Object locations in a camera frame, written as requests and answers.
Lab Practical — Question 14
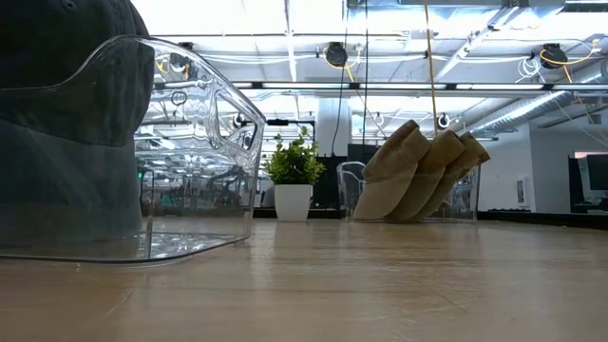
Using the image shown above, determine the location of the large clear plastic bin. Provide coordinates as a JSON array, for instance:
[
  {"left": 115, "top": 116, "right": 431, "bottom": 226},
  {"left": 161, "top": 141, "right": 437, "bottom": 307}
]
[{"left": 0, "top": 33, "right": 268, "bottom": 266}]

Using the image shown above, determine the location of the grey baseball cap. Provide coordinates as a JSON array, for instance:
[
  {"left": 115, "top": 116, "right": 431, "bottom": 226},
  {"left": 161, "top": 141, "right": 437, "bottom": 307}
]
[{"left": 0, "top": 0, "right": 157, "bottom": 249}]

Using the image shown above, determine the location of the green plant in white pot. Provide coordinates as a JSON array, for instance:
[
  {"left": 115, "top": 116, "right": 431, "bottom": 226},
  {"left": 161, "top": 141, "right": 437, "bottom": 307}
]
[{"left": 262, "top": 125, "right": 328, "bottom": 224}]

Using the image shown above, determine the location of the black cabinet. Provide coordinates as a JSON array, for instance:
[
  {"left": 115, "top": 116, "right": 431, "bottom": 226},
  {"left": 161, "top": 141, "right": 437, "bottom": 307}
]
[{"left": 313, "top": 154, "right": 349, "bottom": 211}]

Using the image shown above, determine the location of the small clear plastic bin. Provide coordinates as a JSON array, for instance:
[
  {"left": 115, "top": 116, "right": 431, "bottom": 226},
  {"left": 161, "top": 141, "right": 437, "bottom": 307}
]
[{"left": 335, "top": 160, "right": 483, "bottom": 224}]

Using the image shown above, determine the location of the white building column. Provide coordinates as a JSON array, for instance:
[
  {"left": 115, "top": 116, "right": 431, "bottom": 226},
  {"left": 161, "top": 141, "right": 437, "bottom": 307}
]
[{"left": 315, "top": 97, "right": 353, "bottom": 158}]

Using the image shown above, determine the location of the black bent pipe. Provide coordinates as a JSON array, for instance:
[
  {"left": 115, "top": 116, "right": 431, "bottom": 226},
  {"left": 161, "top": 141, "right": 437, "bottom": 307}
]
[{"left": 269, "top": 118, "right": 317, "bottom": 143}]

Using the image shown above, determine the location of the black display panel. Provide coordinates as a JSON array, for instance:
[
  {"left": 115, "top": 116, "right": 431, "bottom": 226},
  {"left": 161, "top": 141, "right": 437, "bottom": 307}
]
[{"left": 346, "top": 143, "right": 382, "bottom": 165}]

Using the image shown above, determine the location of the black computer monitor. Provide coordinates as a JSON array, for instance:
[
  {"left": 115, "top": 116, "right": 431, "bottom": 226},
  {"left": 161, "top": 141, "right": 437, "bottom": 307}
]
[{"left": 567, "top": 150, "right": 608, "bottom": 215}]

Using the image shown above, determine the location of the black hanging cable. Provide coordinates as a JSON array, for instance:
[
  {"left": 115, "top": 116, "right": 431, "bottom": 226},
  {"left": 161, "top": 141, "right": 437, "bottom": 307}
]
[
  {"left": 362, "top": 0, "right": 371, "bottom": 149},
  {"left": 331, "top": 0, "right": 351, "bottom": 157}
]

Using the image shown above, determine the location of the black ceiling cable reel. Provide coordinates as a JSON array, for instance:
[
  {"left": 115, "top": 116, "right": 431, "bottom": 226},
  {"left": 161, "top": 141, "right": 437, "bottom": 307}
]
[
  {"left": 166, "top": 41, "right": 192, "bottom": 73},
  {"left": 541, "top": 42, "right": 564, "bottom": 70},
  {"left": 324, "top": 41, "right": 350, "bottom": 68}
]

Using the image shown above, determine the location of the yellow hanging cord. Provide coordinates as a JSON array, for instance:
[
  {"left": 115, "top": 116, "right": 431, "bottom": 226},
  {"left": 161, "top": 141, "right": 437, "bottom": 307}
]
[{"left": 423, "top": 0, "right": 441, "bottom": 140}]

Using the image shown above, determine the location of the white wall dispenser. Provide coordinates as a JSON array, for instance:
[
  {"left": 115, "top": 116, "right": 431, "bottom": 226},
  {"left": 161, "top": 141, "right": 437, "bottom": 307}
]
[{"left": 514, "top": 176, "right": 530, "bottom": 207}]

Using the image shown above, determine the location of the silver ribbed air duct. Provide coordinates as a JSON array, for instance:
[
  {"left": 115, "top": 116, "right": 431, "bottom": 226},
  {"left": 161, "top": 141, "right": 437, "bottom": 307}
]
[{"left": 467, "top": 88, "right": 608, "bottom": 136}]

